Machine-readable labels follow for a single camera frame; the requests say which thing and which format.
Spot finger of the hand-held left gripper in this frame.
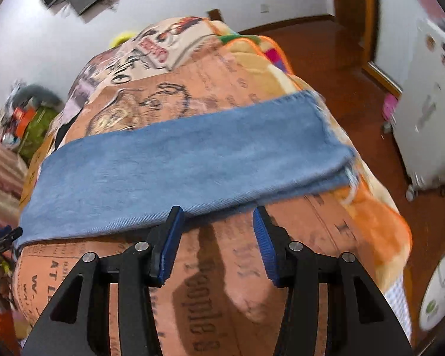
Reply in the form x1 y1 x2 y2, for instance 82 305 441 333
0 226 23 257

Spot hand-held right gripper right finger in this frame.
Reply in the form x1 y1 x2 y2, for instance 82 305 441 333
253 206 414 356

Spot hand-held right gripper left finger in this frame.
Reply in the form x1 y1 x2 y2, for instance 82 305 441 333
22 205 186 356

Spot blue denim pants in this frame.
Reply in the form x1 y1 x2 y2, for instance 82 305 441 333
14 90 357 249

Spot pink striped curtain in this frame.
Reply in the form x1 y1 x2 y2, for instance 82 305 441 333
0 119 27 231

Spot printed blanket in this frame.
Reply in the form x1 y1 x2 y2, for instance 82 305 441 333
13 15 412 356

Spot green patterned storage box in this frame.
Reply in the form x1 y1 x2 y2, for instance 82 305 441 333
18 106 60 161

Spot orange box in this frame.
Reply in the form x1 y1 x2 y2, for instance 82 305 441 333
14 107 36 135

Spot grey pillow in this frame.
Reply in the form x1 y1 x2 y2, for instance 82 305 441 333
17 85 60 109

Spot pile of clothes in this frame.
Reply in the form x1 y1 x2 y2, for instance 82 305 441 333
5 80 27 101

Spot checked bedsheet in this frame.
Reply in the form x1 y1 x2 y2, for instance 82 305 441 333
385 278 413 336

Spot white round fan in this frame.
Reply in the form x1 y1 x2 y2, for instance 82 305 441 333
419 250 445 330

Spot pink plastic item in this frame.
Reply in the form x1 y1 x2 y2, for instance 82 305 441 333
382 94 399 123

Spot yellow foam tube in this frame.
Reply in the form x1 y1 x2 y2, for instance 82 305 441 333
109 30 138 48

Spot white wheeled cabinet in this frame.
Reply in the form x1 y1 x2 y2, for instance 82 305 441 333
393 18 445 193

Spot wooden door frame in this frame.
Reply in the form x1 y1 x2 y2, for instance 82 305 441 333
330 0 405 99

